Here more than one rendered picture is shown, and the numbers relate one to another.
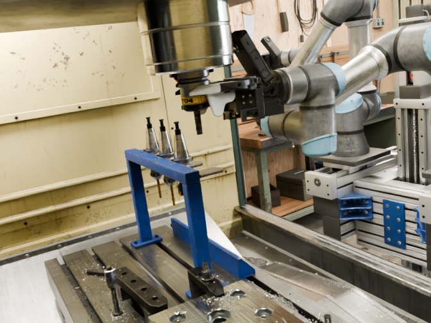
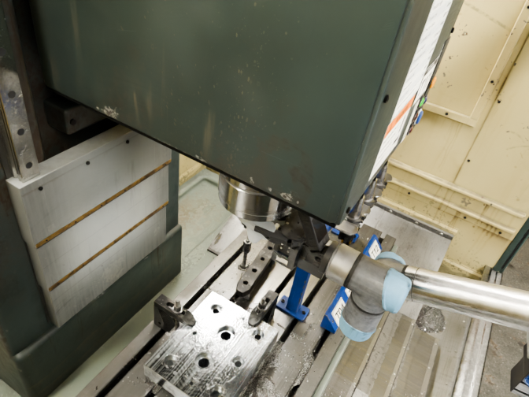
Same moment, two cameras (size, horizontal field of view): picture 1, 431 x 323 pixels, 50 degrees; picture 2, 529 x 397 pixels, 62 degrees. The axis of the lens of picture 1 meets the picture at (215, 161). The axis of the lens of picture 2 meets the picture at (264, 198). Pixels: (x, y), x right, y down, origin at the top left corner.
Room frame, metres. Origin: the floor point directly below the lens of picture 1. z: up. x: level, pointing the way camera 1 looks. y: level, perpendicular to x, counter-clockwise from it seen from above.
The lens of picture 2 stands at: (0.43, -0.54, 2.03)
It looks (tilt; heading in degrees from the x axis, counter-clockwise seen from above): 39 degrees down; 52
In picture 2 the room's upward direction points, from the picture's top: 10 degrees clockwise
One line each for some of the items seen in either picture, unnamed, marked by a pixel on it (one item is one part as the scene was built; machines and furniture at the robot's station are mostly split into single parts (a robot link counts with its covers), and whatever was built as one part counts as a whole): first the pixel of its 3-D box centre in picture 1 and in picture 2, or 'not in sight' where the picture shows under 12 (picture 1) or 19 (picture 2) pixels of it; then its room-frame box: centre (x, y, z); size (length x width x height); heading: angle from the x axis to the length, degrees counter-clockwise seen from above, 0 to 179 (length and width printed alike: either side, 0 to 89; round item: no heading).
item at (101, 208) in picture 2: not in sight; (109, 217); (0.64, 0.42, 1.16); 0.48 x 0.05 x 0.51; 27
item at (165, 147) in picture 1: (164, 141); (370, 187); (1.36, 0.14, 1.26); 0.04 x 0.04 x 0.07
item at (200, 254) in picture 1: (199, 238); (301, 278); (1.09, 0.07, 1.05); 0.10 x 0.05 x 0.30; 117
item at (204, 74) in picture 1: (192, 78); not in sight; (0.85, 0.02, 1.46); 0.06 x 0.06 x 0.03
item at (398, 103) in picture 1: (417, 102); not in sight; (1.66, -0.75, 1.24); 0.14 x 0.09 x 0.03; 33
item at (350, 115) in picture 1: (348, 111); not in sight; (1.83, -0.55, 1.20); 0.13 x 0.12 x 0.14; 137
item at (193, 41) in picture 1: (186, 36); (260, 173); (0.85, 0.02, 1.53); 0.16 x 0.16 x 0.12
